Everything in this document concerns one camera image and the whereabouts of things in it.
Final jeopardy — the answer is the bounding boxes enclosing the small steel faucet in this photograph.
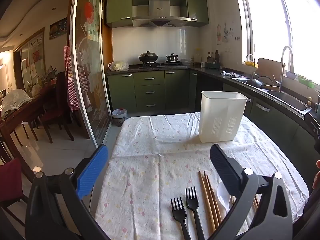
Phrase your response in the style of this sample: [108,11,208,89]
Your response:
[246,54,256,79]

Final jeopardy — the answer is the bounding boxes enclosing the grey dish cloth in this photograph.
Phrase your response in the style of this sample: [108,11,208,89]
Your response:
[220,71,244,78]

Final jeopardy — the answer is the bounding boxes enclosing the black wok with lid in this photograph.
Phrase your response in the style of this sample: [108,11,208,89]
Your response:
[139,51,159,64]

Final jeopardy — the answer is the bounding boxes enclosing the white floral tablecloth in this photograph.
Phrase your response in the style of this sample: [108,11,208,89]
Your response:
[94,112,310,240]

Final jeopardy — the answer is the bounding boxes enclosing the dark wall poster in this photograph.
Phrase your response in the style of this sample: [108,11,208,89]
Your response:
[49,17,68,41]

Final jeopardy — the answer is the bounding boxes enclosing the dark wooden dining chair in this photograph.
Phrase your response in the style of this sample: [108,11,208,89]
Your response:
[37,71,75,143]

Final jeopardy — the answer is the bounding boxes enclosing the white lace food cover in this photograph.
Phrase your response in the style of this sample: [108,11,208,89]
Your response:
[1,89,33,118]

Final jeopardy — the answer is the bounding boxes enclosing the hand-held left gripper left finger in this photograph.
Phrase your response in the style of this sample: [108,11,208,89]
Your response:
[25,144,110,240]

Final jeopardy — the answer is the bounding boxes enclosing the person's right hand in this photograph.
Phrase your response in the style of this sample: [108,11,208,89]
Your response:
[312,159,320,191]

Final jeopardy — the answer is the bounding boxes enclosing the white slotted plastic utensil basket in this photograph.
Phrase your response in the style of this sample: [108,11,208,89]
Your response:
[198,91,248,143]

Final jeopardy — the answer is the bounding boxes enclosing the dark wooden dining table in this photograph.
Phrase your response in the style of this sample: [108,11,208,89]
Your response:
[0,84,59,178]

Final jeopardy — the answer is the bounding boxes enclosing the kitchen window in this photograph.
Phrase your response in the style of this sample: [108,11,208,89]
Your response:
[237,0,320,87]

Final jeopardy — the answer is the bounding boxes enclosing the patterned glass sliding door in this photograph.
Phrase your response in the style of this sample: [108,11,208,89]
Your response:
[67,0,112,149]

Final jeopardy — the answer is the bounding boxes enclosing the wooden cutting board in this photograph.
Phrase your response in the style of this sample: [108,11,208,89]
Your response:
[256,58,286,81]

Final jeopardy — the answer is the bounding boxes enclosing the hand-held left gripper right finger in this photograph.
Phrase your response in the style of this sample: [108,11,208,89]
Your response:
[207,144,293,240]

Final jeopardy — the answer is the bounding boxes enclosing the wall calendar poster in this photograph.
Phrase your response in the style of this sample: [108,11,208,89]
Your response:
[27,33,46,71]

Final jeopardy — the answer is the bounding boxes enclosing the steel kitchen sink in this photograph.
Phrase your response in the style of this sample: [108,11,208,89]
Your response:
[267,90,312,116]

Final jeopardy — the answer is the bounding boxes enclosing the black plastic fork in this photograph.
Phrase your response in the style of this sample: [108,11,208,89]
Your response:
[185,186,206,240]
[171,197,193,240]

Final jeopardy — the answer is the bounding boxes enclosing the green plastic bowls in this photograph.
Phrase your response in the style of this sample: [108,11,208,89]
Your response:
[297,75,316,89]

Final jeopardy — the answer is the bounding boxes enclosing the green sink base cabinets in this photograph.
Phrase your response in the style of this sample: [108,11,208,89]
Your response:
[189,70,320,180]

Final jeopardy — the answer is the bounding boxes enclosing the green wall cabinets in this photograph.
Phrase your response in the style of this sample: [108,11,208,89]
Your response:
[106,0,209,29]

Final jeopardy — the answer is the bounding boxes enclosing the red cushioned chair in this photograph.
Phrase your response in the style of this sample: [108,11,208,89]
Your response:
[0,158,28,228]

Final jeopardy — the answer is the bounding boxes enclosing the dark sauce bottles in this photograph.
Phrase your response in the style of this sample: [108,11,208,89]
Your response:
[207,50,221,64]

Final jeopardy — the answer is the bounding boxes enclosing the red checked apron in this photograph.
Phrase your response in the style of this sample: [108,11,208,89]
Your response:
[63,45,88,112]

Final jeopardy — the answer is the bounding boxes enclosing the black frying pan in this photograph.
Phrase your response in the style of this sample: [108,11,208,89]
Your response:
[245,76,281,92]

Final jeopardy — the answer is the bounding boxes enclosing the steel range hood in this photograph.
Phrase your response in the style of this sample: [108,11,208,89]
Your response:
[132,0,191,28]

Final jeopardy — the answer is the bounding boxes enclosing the white plastic bag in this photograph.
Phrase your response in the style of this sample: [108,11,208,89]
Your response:
[108,61,130,72]

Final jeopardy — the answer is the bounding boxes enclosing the tall steel kitchen faucet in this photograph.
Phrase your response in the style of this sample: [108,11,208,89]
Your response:
[276,46,295,91]

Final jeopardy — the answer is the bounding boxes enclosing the white plastic spoon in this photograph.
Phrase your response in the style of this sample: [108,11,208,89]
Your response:
[216,181,234,212]

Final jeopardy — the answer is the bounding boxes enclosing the black gas stove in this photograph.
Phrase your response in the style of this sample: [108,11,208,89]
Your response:
[139,61,187,68]

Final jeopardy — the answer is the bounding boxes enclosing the small lidded trash can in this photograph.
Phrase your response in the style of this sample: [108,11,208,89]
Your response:
[112,108,129,127]

